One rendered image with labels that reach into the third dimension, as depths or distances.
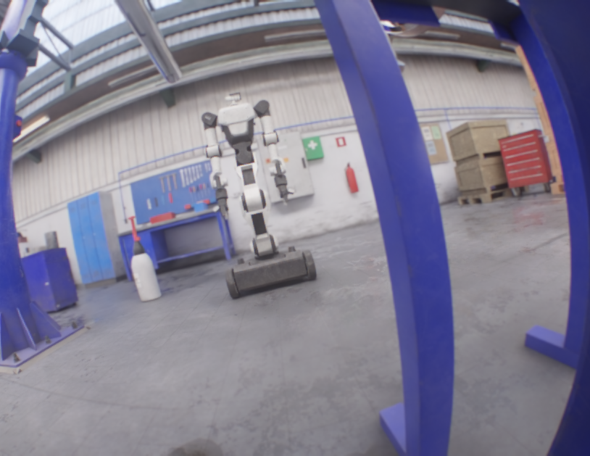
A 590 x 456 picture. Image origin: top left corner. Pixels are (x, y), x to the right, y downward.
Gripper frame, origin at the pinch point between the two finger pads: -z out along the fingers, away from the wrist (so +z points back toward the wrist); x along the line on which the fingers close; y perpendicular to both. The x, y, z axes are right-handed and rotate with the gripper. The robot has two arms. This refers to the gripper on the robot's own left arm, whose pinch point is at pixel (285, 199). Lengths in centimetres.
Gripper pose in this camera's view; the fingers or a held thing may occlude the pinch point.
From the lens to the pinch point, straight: 195.2
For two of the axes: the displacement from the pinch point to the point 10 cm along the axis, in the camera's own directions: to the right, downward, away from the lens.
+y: 9.7, -2.3, 1.1
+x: 0.7, -1.8, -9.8
